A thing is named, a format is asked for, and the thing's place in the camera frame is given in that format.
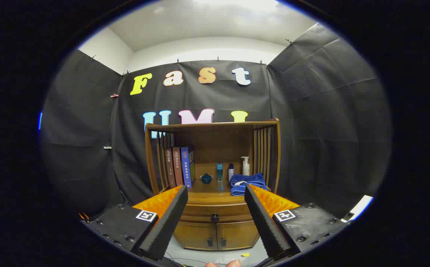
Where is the wooden cabinet door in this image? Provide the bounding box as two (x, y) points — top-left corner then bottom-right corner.
(173, 222), (217, 250)
(216, 221), (260, 250)

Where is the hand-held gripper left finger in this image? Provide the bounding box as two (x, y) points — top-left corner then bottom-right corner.
(83, 185), (189, 261)

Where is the blue book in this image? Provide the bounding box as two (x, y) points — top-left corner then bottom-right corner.
(181, 145), (196, 188)

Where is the black floor cable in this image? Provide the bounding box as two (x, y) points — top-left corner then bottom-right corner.
(164, 251), (209, 265)

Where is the blue folded towel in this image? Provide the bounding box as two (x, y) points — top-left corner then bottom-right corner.
(230, 173), (268, 196)

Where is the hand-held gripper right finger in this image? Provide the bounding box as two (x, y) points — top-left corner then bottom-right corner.
(244, 184), (350, 261)

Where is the wooden cabinet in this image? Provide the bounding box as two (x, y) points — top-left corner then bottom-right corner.
(145, 119), (281, 251)

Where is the white panel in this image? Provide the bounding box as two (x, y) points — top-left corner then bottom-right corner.
(341, 195), (374, 223)

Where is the wooden drawer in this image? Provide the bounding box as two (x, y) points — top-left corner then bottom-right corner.
(180, 202), (254, 224)

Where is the dark brown book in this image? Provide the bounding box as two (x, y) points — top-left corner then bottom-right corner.
(165, 148), (176, 188)

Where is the black backdrop cloth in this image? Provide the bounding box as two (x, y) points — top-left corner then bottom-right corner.
(40, 22), (391, 223)

